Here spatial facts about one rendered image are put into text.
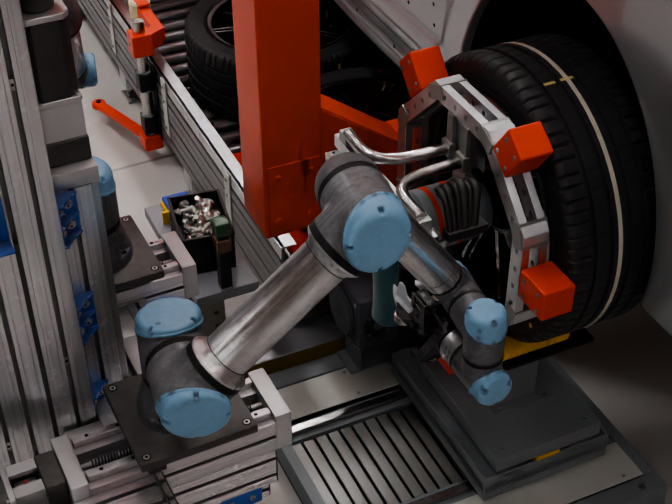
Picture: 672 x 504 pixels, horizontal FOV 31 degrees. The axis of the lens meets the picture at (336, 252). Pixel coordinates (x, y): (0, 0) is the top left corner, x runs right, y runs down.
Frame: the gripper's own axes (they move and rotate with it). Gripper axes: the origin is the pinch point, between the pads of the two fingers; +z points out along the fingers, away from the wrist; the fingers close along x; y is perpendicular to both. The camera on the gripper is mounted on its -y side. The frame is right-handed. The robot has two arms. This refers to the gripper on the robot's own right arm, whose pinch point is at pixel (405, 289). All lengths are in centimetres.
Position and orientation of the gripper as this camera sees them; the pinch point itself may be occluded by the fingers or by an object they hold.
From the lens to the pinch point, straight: 244.6
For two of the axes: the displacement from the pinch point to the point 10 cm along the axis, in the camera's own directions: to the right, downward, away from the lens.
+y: 0.0, -7.9, -6.2
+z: -4.2, -5.6, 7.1
